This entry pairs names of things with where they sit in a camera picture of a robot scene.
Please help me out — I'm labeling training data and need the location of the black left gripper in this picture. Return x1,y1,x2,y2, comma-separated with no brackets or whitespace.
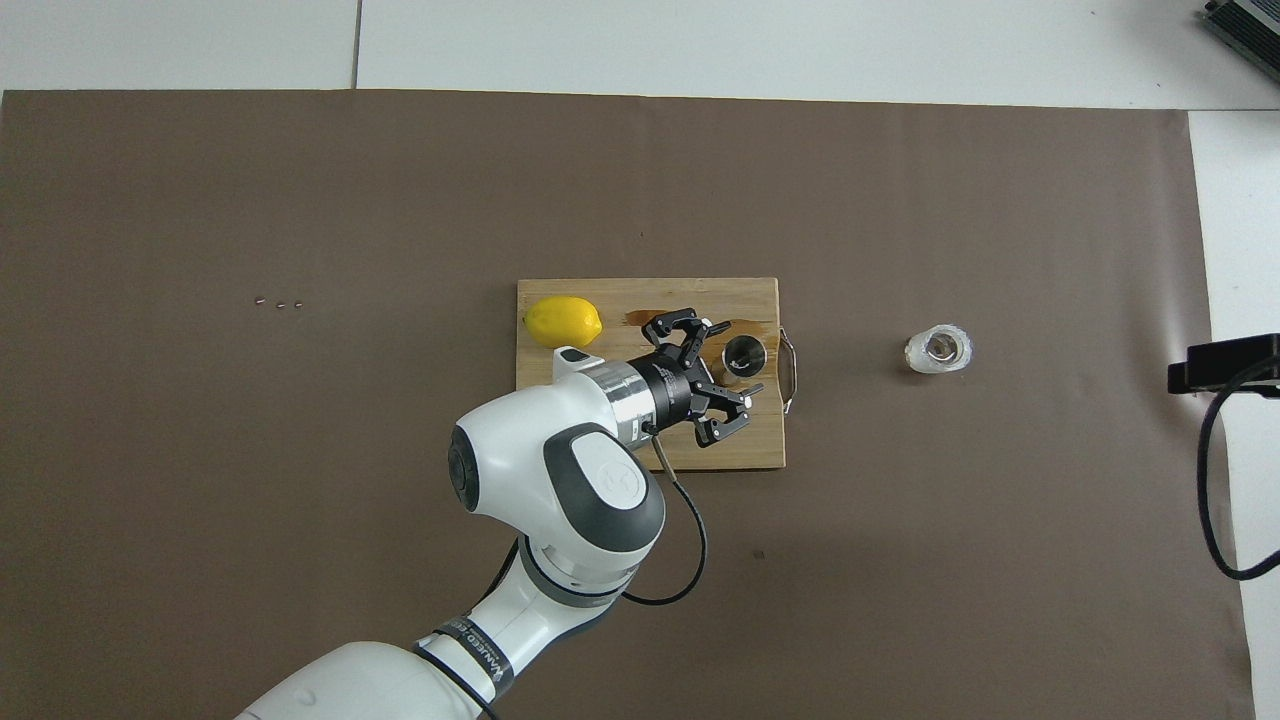
640,308,766,448

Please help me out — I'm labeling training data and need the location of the steel double jigger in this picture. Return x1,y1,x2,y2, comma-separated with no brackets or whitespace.
720,335,769,379

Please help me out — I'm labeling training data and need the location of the clear textured glass cup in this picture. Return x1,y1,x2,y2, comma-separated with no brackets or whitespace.
904,323,973,375

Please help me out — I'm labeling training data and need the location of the wooden cutting board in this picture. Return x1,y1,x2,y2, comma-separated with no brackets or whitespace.
515,277,799,474

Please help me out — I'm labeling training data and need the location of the yellow lemon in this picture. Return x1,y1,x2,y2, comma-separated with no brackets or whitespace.
522,295,604,352

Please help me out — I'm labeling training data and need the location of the grey finned metal device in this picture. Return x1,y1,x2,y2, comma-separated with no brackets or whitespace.
1197,0,1280,83

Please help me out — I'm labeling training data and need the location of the brown paper table mat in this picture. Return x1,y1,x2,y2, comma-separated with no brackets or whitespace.
0,88,1257,720

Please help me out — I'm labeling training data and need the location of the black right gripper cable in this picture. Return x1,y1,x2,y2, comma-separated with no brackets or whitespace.
1195,358,1280,583

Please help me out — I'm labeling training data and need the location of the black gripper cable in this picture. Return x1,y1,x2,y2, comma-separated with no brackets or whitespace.
622,425,709,606
1195,358,1280,583

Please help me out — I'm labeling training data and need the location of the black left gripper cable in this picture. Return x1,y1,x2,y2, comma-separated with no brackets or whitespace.
622,425,709,606

